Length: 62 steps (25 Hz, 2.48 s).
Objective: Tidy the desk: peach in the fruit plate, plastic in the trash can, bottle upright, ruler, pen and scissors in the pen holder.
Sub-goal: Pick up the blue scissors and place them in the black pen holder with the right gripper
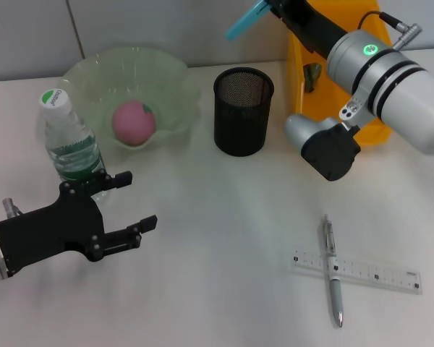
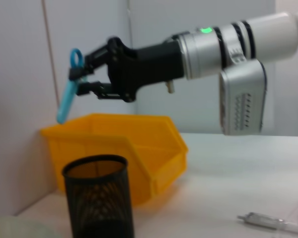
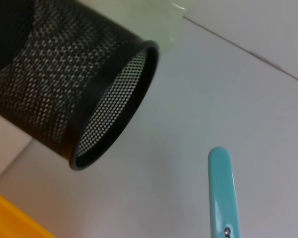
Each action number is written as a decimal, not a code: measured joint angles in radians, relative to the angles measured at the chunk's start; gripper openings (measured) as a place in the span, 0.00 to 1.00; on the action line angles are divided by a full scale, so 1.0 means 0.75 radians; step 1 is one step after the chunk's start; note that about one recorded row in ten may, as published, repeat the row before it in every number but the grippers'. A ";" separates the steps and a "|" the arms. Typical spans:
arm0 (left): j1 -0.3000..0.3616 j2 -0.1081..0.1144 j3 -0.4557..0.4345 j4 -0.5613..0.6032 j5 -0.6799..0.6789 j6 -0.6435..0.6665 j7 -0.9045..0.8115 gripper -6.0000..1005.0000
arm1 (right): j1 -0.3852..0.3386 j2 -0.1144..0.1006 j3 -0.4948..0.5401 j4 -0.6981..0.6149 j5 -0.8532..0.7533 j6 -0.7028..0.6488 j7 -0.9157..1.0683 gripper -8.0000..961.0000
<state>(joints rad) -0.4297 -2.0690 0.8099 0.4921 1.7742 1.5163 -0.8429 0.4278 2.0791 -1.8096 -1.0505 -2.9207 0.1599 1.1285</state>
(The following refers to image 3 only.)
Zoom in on blue scissors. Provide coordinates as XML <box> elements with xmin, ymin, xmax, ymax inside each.
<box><xmin>208</xmin><ymin>146</ymin><xmax>242</xmax><ymax>238</ymax></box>

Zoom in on pale green glass fruit plate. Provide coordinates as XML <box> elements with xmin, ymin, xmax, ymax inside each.
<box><xmin>79</xmin><ymin>0</ymin><xmax>197</xmax><ymax>54</ymax></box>

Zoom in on black mesh pen holder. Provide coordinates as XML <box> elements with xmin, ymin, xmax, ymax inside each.
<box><xmin>0</xmin><ymin>0</ymin><xmax>160</xmax><ymax>172</ymax></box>

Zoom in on yellow plastic bin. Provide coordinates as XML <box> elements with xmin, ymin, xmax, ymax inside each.
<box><xmin>0</xmin><ymin>187</ymin><xmax>57</xmax><ymax>238</ymax></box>

